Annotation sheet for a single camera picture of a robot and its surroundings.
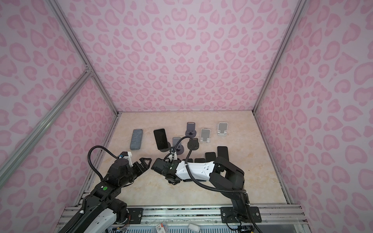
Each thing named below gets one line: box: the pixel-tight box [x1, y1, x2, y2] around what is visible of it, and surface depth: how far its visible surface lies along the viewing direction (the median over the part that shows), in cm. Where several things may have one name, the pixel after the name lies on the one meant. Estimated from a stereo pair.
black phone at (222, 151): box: [217, 146, 230, 162], surface depth 100 cm
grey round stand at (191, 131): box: [185, 121, 197, 138], surface depth 103 cm
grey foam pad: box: [129, 128, 144, 150], surface depth 102 cm
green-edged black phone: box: [204, 151, 217, 162], surface depth 97 cm
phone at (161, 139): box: [153, 128, 169, 150], surface depth 92 cm
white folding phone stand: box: [200, 128, 211, 144], surface depth 102 cm
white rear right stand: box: [217, 121, 229, 137], surface depth 107 cm
